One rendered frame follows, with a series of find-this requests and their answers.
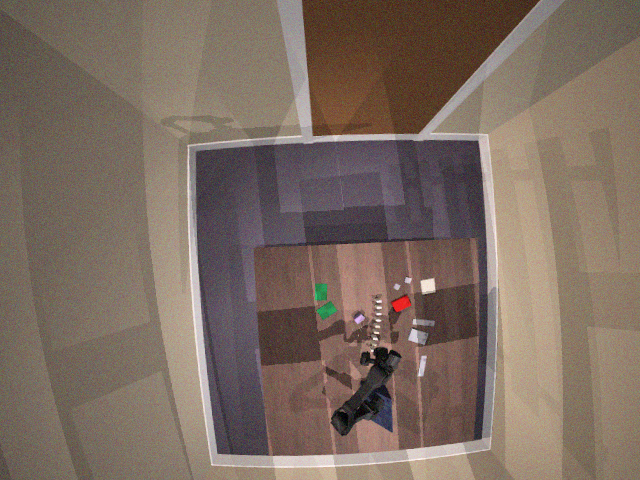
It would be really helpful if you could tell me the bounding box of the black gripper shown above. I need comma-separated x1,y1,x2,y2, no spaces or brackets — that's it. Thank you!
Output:
360,351,376,366

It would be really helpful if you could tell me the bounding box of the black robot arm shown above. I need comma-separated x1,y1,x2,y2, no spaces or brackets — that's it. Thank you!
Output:
331,347,402,436

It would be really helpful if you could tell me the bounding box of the red flat block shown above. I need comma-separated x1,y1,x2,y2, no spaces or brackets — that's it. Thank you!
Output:
391,295,411,313

